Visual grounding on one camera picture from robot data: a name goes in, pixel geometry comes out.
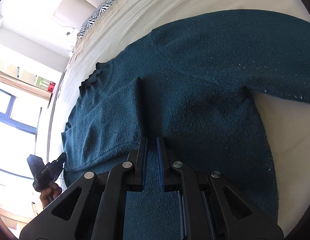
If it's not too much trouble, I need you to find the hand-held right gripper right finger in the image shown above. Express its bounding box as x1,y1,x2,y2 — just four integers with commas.
156,137,286,240

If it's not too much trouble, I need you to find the bed with beige sheet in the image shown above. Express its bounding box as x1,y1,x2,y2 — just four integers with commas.
35,0,310,240

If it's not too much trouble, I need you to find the dark framed window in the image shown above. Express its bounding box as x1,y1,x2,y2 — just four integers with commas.
0,86,42,133

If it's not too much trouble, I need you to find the person's left hand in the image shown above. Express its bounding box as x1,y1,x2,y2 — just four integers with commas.
40,182,63,208

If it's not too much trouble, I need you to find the teal knit sweater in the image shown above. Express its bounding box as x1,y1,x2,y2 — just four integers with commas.
61,9,310,240

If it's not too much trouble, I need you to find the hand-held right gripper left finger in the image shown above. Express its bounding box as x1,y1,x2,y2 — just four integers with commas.
20,137,148,240

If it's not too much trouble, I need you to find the zebra print pillow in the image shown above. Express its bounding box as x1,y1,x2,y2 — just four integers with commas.
80,0,116,38

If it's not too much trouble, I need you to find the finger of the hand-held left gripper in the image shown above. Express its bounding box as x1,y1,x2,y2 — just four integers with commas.
55,152,68,168

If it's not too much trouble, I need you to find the beige upholstered headboard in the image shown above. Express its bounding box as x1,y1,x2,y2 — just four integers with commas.
52,0,138,30

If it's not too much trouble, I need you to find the wooden window ledge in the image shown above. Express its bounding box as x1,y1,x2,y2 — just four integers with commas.
0,68,53,101

